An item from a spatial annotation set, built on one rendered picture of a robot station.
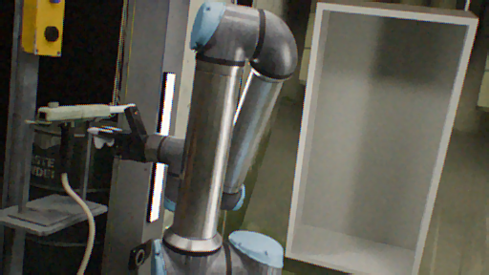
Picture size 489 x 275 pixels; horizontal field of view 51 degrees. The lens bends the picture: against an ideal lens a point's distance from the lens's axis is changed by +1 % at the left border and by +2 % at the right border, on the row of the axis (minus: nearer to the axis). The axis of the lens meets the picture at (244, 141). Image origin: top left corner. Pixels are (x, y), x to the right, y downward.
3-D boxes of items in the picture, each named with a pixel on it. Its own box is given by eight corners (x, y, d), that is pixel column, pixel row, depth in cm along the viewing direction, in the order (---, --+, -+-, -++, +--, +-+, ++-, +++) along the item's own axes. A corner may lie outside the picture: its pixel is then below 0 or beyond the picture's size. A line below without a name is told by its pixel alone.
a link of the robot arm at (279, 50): (306, 7, 121) (234, 191, 165) (257, -2, 118) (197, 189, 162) (318, 34, 113) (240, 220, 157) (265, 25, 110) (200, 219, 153)
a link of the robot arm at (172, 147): (192, 178, 145) (197, 143, 144) (154, 169, 149) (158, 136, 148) (205, 172, 154) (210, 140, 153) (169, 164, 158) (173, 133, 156)
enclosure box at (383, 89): (300, 223, 279) (331, -3, 237) (414, 250, 263) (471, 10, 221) (285, 256, 248) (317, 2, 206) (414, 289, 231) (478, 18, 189)
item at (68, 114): (43, 179, 153) (50, 104, 149) (31, 177, 155) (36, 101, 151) (132, 158, 199) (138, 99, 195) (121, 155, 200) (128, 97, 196)
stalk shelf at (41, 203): (54, 197, 187) (54, 193, 187) (107, 211, 180) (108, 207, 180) (-15, 219, 158) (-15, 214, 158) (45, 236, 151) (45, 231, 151)
